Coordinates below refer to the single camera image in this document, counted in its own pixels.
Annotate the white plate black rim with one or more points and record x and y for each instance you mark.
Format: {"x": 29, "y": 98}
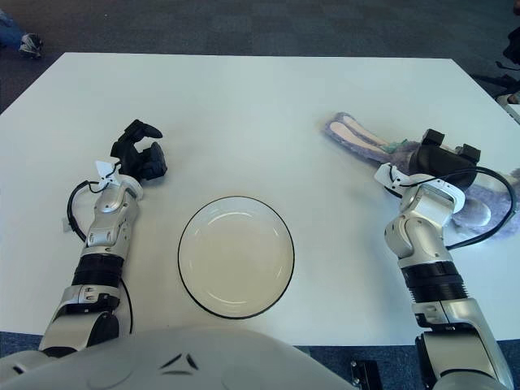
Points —
{"x": 235, "y": 256}

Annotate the purple plush bunny doll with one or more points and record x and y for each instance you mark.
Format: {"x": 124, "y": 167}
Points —
{"x": 353, "y": 136}

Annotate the black metal bracket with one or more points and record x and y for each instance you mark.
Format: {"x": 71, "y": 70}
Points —
{"x": 365, "y": 373}

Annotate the grey sneaker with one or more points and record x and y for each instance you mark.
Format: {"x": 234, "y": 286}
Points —
{"x": 31, "y": 44}

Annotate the white right wrist mount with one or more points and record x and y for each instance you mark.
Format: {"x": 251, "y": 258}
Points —
{"x": 384, "y": 174}

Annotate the white wrist mount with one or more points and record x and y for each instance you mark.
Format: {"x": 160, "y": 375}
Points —
{"x": 384, "y": 174}
{"x": 103, "y": 167}

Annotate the black office chair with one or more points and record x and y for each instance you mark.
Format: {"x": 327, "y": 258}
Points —
{"x": 514, "y": 48}

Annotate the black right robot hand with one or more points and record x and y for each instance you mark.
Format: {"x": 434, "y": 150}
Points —
{"x": 438, "y": 162}

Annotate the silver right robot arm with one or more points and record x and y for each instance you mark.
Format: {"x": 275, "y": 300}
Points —
{"x": 426, "y": 227}

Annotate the blue jeans leg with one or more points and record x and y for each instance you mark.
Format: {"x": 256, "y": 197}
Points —
{"x": 6, "y": 34}

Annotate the grey robot torso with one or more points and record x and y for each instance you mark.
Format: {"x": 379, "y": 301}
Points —
{"x": 183, "y": 361}

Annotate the white furniture edge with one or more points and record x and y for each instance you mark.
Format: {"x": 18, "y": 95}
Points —
{"x": 515, "y": 113}

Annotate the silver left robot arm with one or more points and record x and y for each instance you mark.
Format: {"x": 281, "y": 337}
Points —
{"x": 107, "y": 227}

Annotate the light shoe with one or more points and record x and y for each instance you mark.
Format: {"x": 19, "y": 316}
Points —
{"x": 511, "y": 98}

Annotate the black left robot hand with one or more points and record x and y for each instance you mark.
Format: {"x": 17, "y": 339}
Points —
{"x": 132, "y": 156}

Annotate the white left wrist mount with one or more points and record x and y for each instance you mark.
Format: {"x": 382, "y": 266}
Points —
{"x": 103, "y": 167}

